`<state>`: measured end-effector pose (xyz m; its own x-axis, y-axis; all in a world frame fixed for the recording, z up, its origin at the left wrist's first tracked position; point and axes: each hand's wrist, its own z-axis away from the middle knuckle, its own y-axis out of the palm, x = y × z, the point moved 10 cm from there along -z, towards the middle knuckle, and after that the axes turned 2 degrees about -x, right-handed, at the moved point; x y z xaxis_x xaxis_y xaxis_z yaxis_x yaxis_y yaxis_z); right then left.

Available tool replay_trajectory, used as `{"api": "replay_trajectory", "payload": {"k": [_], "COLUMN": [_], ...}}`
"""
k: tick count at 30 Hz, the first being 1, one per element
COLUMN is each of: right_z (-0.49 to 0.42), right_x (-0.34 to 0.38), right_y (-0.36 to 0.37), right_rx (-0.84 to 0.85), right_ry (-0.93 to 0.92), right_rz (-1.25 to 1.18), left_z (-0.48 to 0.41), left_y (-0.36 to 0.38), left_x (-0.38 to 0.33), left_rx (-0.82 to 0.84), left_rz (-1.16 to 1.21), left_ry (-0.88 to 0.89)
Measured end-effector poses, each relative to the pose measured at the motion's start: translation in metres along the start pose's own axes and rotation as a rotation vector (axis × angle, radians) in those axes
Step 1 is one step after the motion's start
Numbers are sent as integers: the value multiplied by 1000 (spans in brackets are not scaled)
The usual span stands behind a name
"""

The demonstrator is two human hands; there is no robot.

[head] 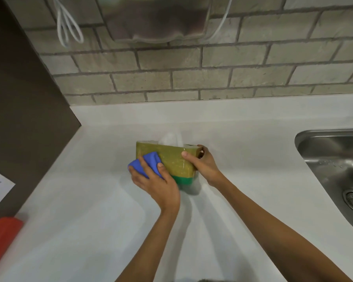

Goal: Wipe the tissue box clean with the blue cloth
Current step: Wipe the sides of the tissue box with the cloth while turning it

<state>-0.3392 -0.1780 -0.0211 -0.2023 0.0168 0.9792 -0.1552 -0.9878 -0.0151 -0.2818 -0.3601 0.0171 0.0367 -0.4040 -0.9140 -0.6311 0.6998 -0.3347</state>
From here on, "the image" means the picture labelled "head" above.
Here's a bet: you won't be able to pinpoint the person's left hand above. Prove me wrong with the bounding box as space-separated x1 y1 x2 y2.
128 155 182 215

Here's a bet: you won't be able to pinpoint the person's right hand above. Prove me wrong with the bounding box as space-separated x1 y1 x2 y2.
181 145 225 187

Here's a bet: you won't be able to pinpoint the blue cleaning cloth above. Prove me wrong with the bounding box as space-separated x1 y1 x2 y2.
127 152 166 181

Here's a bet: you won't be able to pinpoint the gold and green tissue box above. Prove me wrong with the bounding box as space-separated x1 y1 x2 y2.
136 140 204 187

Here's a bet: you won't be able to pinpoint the person's right forearm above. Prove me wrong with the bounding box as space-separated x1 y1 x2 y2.
207 173 353 282

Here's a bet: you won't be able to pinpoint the person's left forearm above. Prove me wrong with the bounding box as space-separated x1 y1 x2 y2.
115 202 182 282

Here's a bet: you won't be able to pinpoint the stainless steel sink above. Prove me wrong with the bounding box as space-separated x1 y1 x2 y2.
294 128 353 236

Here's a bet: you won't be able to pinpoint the dark brown cabinet panel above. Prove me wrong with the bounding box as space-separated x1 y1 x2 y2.
0 0 82 230

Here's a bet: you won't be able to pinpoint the red plastic container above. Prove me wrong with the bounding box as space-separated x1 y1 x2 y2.
0 217 25 272

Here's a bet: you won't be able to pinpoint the thin white cable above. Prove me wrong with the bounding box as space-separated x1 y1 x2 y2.
205 0 235 41

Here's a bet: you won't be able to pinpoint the metal wall dispenser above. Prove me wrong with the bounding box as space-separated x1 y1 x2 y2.
94 0 213 43

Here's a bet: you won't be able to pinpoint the looped white cable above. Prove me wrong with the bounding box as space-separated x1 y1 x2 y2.
51 0 85 47

